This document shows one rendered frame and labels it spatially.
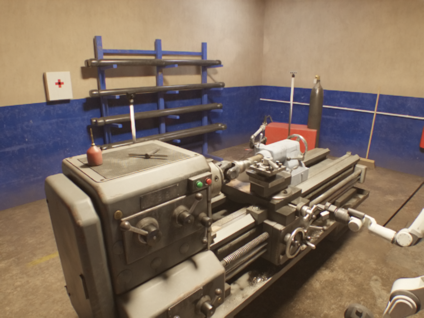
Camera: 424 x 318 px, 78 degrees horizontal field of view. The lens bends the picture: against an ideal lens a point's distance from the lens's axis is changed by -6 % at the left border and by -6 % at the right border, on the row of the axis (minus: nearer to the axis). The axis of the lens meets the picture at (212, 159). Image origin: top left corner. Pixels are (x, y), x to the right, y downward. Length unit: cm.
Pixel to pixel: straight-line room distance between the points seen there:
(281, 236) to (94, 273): 113
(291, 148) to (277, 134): 262
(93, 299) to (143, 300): 20
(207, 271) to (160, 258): 26
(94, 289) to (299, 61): 594
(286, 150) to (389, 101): 379
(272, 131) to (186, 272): 381
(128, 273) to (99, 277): 12
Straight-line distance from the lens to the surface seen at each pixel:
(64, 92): 422
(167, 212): 123
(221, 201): 206
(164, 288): 136
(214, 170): 162
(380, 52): 587
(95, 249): 115
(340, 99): 609
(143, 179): 116
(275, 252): 192
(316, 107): 483
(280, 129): 488
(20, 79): 423
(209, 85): 522
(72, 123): 442
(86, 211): 110
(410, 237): 175
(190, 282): 140
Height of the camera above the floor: 174
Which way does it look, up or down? 18 degrees down
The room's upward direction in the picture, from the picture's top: straight up
